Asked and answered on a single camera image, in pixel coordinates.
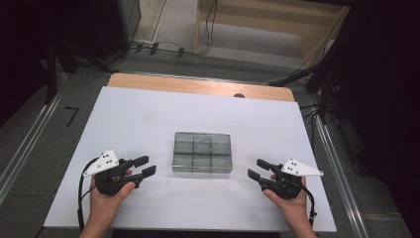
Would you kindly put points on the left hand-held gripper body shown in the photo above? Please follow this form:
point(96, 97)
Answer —
point(110, 180)

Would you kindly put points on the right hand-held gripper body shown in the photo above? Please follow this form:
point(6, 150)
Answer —
point(285, 185)

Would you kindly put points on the clear plastic compartment box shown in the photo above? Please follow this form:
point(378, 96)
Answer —
point(202, 153)

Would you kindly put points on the person's right hand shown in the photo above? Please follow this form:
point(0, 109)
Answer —
point(292, 211)

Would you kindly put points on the person's left hand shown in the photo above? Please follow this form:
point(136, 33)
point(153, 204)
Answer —
point(105, 208)

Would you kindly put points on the white table cover board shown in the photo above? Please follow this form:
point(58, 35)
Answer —
point(198, 109)

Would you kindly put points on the light wooden shelf unit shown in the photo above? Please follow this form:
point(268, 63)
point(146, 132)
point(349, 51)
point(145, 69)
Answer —
point(264, 20)

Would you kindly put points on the grey cabinet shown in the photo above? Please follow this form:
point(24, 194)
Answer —
point(130, 16)

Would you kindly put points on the aluminium floor rail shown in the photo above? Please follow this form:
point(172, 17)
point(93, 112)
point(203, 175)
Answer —
point(29, 142)
point(340, 185)

